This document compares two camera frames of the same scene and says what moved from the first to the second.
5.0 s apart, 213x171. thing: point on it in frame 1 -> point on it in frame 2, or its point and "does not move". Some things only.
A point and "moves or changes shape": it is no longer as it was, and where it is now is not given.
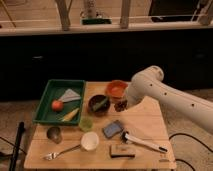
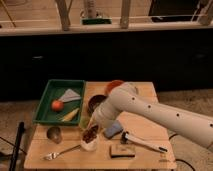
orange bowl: (117, 88) does not move
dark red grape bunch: (121, 105) moves or changes shape
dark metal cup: (54, 133) does not move
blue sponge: (113, 129) does not move
